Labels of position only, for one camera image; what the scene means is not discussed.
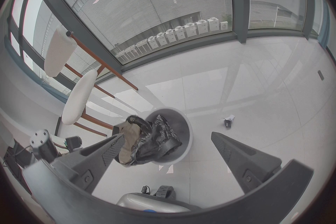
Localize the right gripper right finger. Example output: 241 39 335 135
211 132 282 196

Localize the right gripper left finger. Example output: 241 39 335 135
51 132 126 194

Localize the black plastic bag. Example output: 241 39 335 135
117 114 183 167

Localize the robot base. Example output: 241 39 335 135
116 185 193 215

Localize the grey trash bin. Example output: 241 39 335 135
144 107 194 166

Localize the crumpled white paper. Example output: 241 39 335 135
223 114 235 129

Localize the white wooden chair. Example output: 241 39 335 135
44 25 139 137

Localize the blue-green curtain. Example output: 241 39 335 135
318 0 332 49

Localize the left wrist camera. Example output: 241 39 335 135
65 136 83 152

